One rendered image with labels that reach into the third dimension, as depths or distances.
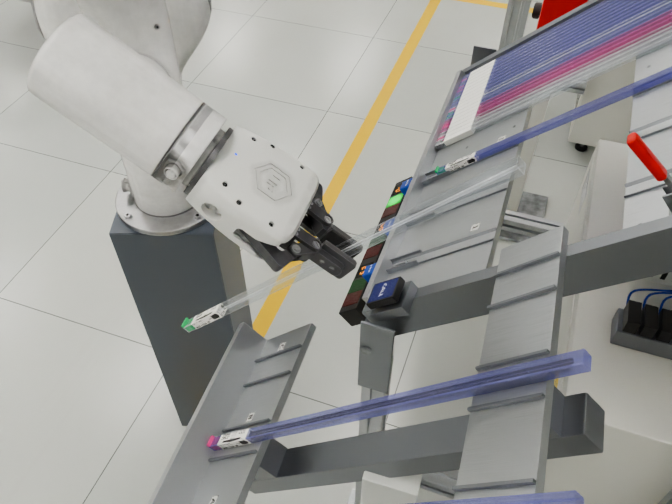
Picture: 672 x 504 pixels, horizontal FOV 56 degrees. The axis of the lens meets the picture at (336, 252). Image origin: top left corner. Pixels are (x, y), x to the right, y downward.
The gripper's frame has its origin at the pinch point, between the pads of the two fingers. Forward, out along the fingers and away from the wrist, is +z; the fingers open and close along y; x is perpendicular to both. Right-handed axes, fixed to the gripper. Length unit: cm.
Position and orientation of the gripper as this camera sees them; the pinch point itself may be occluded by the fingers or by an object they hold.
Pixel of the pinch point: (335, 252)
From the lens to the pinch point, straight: 63.6
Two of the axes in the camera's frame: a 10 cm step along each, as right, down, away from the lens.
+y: 3.0, -7.1, 6.4
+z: 7.9, 5.6, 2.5
